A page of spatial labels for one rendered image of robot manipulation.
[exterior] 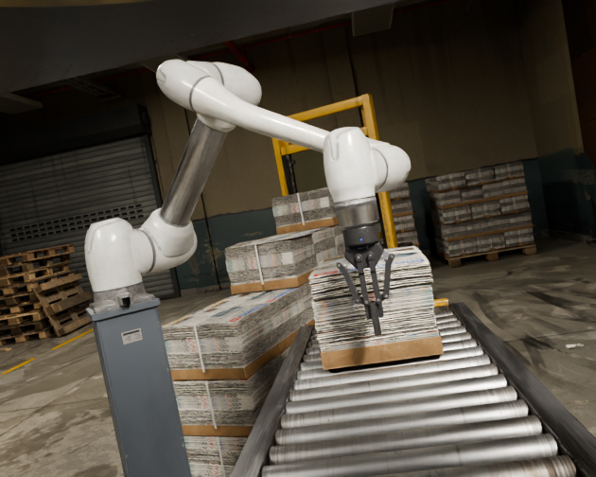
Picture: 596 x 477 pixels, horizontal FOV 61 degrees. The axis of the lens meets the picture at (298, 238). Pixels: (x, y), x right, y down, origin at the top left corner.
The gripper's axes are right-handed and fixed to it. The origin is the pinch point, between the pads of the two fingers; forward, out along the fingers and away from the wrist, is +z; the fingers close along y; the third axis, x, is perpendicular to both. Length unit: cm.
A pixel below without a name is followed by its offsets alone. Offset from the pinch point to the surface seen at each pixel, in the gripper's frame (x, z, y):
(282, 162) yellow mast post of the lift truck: -249, -61, 49
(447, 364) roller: -4.1, 14.0, -13.8
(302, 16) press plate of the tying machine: 83, -36, 0
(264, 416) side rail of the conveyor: 13.1, 13.4, 25.1
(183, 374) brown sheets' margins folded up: -81, 30, 80
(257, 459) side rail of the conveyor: 30.3, 13.4, 22.9
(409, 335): -8.7, 7.4, -6.9
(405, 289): -8.7, -3.6, -7.9
